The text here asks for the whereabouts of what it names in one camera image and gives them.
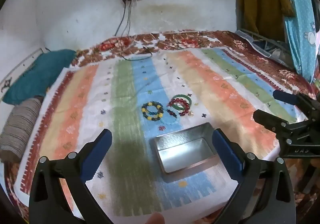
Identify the green jade bangle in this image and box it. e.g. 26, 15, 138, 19
171, 93, 193, 111

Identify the red bead bracelet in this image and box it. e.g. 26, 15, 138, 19
166, 98, 190, 116

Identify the black yellow bead bracelet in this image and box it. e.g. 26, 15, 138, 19
141, 100, 165, 122

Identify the person's hand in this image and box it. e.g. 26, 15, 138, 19
145, 212, 165, 224

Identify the blue polka dot cloth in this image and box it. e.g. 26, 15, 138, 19
285, 0, 318, 83

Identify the grey striped bolster pillow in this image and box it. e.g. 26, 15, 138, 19
1, 96, 43, 163

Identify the silver metal tin box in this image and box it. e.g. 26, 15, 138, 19
153, 122, 220, 178

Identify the mustard brown hanging garment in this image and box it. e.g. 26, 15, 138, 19
237, 0, 295, 41

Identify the striped colourful cloth mat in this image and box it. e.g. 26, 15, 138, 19
14, 47, 304, 223

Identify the teal pillow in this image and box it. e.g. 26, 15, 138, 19
3, 49, 76, 105

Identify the black charging cable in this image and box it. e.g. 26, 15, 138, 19
114, 0, 154, 62

